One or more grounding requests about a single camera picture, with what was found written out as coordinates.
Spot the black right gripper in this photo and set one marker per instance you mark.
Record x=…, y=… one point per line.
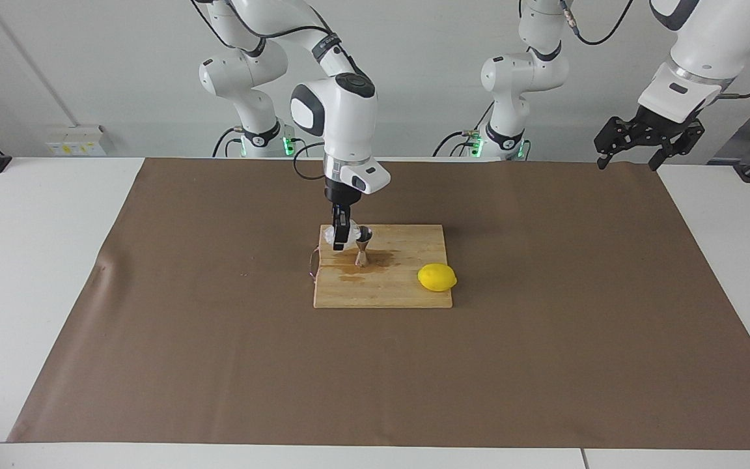
x=339, y=195

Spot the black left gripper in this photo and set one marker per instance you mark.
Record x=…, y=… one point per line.
x=665, y=127

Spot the steel double jigger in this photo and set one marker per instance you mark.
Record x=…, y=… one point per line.
x=362, y=255

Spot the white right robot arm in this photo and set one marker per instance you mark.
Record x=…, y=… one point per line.
x=342, y=111

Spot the wooden cutting board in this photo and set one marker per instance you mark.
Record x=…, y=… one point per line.
x=401, y=286

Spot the yellow lemon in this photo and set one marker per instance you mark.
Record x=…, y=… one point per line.
x=437, y=277

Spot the brown paper table mat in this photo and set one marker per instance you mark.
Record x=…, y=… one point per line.
x=375, y=378

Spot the white wall power outlet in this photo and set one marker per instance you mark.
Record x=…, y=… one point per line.
x=75, y=142

